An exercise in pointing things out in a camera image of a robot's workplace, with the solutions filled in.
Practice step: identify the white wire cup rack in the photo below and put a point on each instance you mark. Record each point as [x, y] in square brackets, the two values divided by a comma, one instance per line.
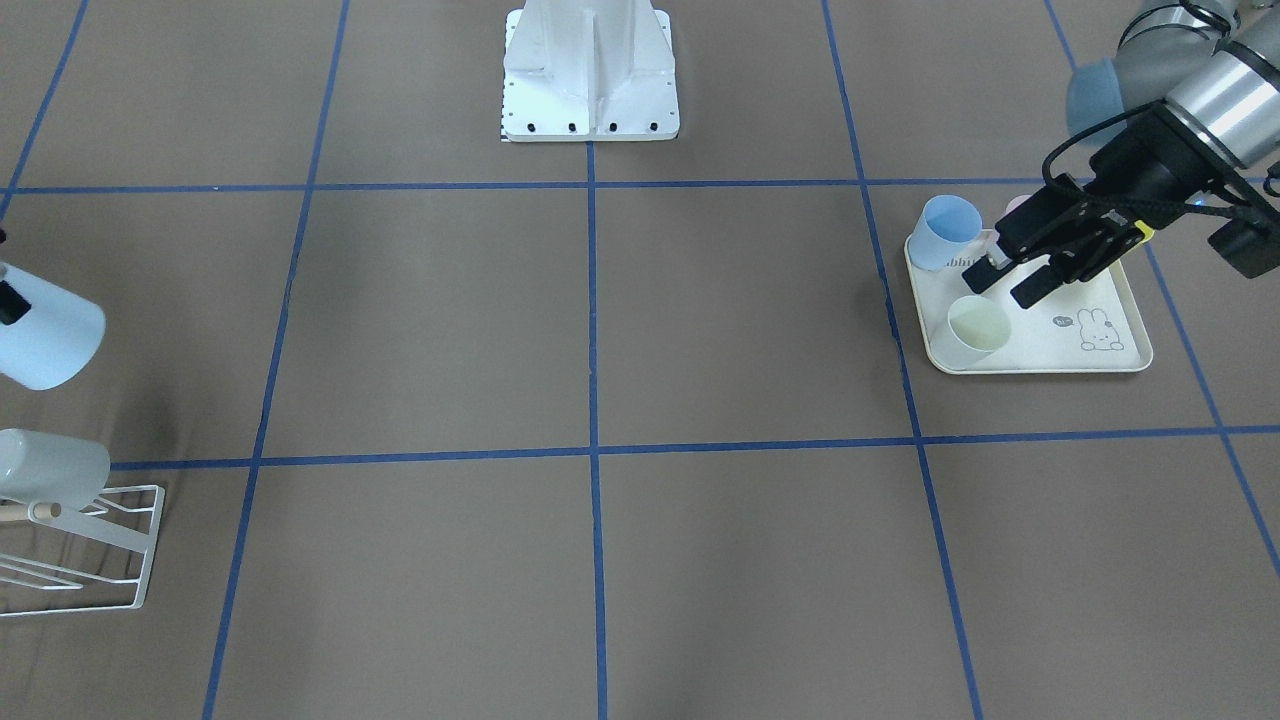
[99, 559]

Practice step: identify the blue cup row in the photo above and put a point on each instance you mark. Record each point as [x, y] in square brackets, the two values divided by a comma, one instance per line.
[947, 225]
[55, 340]

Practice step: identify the pale green plastic cup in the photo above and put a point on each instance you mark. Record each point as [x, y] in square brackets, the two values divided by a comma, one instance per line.
[974, 328]

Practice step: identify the blue cup front row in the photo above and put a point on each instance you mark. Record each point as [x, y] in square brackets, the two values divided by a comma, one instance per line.
[55, 340]

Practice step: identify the wooden rack handle rod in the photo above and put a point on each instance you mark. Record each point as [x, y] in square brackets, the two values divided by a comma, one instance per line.
[38, 512]

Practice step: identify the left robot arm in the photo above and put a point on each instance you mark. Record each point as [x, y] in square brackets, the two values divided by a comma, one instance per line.
[1186, 103]

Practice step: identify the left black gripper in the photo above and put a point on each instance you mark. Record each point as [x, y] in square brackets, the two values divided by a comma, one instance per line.
[1148, 165]

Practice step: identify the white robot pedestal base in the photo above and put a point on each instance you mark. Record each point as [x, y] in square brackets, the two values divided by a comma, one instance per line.
[589, 71]

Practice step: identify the grey plastic cup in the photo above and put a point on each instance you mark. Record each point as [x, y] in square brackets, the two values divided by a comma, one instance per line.
[39, 467]

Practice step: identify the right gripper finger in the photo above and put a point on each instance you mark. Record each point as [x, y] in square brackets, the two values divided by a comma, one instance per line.
[13, 306]

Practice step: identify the blue cup back row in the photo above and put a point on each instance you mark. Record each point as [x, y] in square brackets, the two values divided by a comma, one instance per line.
[947, 225]

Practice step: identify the cream rabbit tray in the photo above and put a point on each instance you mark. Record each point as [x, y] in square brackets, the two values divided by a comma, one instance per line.
[1092, 327]

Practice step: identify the pink plastic cup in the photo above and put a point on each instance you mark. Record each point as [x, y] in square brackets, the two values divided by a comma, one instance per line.
[1014, 204]

